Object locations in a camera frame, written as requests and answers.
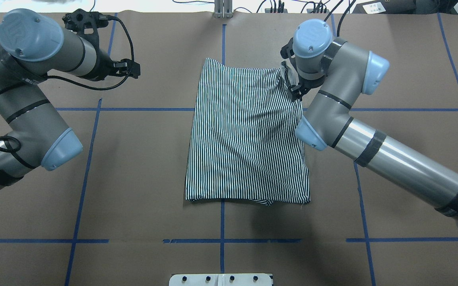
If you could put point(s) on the white pedestal column base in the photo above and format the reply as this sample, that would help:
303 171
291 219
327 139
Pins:
222 279

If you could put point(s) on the striped polo shirt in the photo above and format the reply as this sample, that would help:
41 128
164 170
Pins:
243 144

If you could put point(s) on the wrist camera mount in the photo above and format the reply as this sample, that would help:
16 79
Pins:
86 24
287 52

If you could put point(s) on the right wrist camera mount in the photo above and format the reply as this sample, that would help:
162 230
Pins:
287 52

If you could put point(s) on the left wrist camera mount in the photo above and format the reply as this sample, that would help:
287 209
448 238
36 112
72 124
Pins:
86 24

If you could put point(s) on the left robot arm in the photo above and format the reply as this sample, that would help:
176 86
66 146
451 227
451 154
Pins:
31 45

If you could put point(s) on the aluminium frame post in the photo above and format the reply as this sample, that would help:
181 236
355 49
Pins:
223 9

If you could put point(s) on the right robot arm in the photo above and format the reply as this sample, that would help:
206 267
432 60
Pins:
343 71

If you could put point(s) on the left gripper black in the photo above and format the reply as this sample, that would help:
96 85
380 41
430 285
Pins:
105 66

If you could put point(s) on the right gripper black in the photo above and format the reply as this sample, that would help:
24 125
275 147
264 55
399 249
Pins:
297 91

